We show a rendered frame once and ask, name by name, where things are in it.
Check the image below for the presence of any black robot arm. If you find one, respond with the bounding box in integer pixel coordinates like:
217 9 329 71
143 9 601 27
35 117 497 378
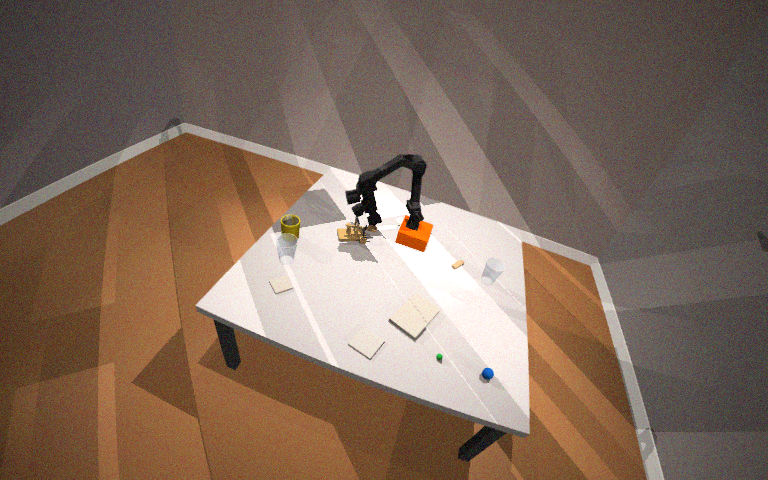
345 154 426 231

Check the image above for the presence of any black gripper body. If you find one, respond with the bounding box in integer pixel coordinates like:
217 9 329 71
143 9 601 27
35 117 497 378
363 199 382 225

